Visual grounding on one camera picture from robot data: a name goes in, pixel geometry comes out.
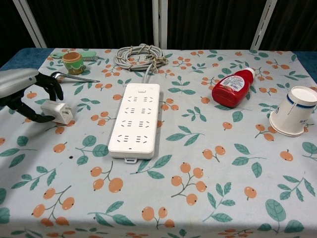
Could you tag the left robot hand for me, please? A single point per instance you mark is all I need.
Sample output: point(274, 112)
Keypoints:
point(15, 81)

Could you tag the white power adapter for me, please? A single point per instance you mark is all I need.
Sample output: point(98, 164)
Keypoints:
point(55, 111)

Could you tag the white power strip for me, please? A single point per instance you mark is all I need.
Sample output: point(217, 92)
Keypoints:
point(133, 124)

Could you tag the small orange green cup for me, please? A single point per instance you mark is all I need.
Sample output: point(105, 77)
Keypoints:
point(74, 64)

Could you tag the metal scoop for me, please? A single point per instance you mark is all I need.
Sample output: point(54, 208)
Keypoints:
point(79, 78)

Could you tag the green brush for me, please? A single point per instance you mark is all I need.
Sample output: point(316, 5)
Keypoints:
point(90, 54)

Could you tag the black pleated curtain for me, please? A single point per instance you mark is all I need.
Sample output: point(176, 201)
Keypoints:
point(99, 22)

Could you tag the floral tablecloth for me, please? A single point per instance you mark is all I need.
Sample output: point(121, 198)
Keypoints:
point(173, 198)

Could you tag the red ketchup bottle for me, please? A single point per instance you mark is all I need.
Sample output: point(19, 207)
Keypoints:
point(229, 89)

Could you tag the white paper cup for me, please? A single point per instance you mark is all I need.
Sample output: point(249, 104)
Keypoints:
point(289, 111)

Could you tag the white metal frame post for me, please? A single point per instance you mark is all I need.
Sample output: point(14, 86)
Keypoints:
point(31, 24)
point(159, 24)
point(263, 24)

